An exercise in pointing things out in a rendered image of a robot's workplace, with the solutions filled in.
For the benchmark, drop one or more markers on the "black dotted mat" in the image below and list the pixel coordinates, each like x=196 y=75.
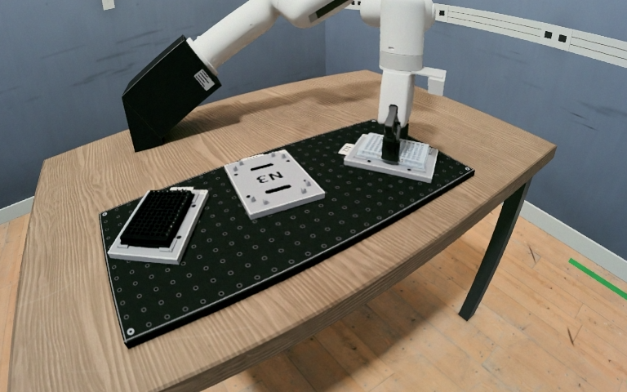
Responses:
x=230 y=257

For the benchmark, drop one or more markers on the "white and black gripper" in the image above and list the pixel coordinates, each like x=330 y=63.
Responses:
x=396 y=98

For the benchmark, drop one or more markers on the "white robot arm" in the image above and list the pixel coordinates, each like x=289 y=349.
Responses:
x=402 y=26

